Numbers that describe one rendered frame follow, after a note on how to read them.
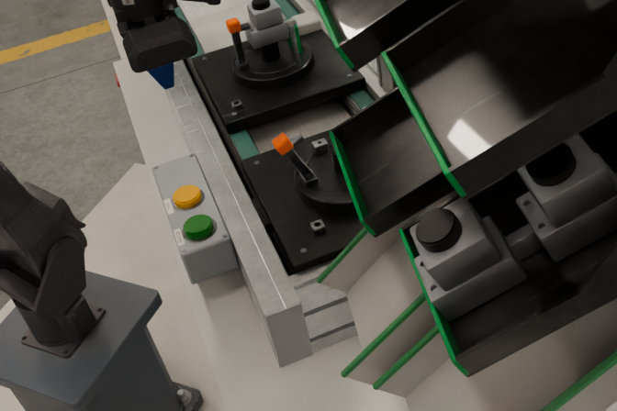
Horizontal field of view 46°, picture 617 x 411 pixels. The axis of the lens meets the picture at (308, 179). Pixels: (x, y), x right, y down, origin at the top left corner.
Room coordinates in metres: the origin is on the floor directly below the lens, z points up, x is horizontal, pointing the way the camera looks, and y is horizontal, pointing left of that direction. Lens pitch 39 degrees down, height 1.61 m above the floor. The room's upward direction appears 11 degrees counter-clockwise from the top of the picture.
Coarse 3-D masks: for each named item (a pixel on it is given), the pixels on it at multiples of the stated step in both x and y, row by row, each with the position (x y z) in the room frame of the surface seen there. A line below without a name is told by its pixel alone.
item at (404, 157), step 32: (384, 96) 0.56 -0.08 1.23; (352, 128) 0.55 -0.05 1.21; (384, 128) 0.54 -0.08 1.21; (416, 128) 0.52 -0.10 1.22; (352, 160) 0.53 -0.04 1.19; (384, 160) 0.50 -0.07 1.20; (416, 160) 0.48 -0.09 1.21; (352, 192) 0.46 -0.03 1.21; (384, 192) 0.47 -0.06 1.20; (416, 192) 0.43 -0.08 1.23; (448, 192) 0.43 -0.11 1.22; (384, 224) 0.43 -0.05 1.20
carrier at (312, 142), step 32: (256, 160) 0.85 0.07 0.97; (288, 160) 0.83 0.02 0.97; (320, 160) 0.79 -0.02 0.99; (256, 192) 0.78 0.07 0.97; (288, 192) 0.76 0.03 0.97; (320, 192) 0.73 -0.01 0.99; (288, 224) 0.70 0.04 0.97; (352, 224) 0.68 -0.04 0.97; (288, 256) 0.64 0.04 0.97; (320, 256) 0.63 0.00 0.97
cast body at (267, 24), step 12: (252, 0) 1.10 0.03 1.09; (264, 0) 1.10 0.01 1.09; (252, 12) 1.08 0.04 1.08; (264, 12) 1.08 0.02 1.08; (276, 12) 1.08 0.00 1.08; (252, 24) 1.10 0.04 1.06; (264, 24) 1.08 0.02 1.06; (276, 24) 1.08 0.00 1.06; (252, 36) 1.07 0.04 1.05; (264, 36) 1.08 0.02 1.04; (276, 36) 1.08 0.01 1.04; (288, 36) 1.09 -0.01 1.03
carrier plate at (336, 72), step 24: (312, 48) 1.14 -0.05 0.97; (216, 72) 1.12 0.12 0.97; (312, 72) 1.06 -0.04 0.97; (336, 72) 1.04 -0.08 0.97; (360, 72) 1.03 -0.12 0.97; (216, 96) 1.04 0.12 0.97; (240, 96) 1.03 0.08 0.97; (264, 96) 1.01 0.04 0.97; (288, 96) 1.00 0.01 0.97; (312, 96) 0.99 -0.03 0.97; (336, 96) 1.00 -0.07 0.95; (240, 120) 0.96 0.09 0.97; (264, 120) 0.97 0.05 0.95
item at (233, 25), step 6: (234, 18) 1.09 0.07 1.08; (228, 24) 1.08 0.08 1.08; (234, 24) 1.08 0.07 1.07; (240, 24) 1.08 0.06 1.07; (246, 24) 1.09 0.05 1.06; (234, 30) 1.08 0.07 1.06; (240, 30) 1.08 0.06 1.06; (234, 36) 1.08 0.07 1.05; (240, 36) 1.08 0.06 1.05; (234, 42) 1.08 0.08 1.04; (240, 42) 1.08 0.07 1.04; (234, 48) 1.09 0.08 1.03; (240, 48) 1.08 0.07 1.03; (240, 54) 1.08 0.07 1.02; (240, 60) 1.08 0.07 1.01
